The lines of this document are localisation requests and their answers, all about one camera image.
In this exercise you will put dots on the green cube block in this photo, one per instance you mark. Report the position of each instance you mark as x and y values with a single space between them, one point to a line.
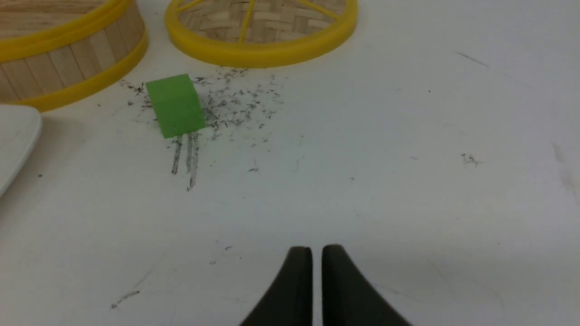
176 105

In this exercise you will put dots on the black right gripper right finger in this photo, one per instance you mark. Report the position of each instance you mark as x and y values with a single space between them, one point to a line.
348 298

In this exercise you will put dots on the yellow-rimmed bamboo steamer basket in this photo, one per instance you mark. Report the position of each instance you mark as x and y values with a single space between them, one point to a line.
56 52

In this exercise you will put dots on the white rectangular plate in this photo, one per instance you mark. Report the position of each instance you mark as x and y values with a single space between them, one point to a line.
20 129

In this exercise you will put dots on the yellow-rimmed bamboo steamer lid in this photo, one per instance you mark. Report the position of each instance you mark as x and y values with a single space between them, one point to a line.
256 34

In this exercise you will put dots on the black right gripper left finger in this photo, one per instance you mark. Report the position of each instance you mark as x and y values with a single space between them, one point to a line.
289 299

